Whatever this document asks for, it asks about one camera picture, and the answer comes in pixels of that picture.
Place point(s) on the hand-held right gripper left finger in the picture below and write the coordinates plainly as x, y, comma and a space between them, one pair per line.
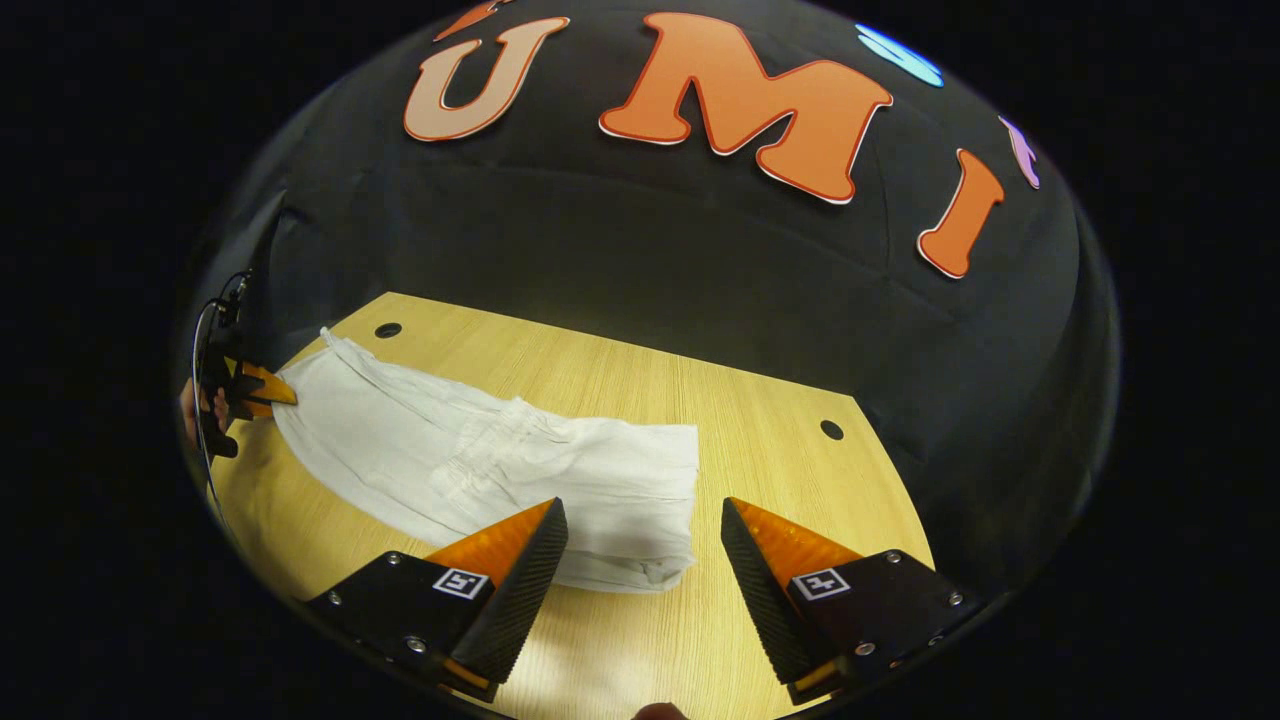
525, 590

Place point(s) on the white jeans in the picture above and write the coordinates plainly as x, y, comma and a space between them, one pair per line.
480, 460

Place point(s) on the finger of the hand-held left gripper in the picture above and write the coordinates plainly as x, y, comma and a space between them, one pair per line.
255, 409
262, 385

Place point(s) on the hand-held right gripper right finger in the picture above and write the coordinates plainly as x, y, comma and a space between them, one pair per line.
760, 590

